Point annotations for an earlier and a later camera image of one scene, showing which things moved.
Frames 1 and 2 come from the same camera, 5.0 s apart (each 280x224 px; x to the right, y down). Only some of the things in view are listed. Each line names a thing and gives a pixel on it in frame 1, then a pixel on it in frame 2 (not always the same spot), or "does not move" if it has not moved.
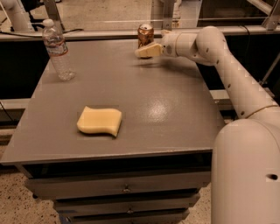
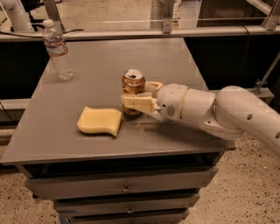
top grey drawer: (120, 185) does not move
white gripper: (168, 44) to (170, 101)
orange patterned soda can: (145, 34) to (133, 83)
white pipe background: (18, 18) does not move
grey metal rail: (126, 32) does not move
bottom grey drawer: (155, 218) does not move
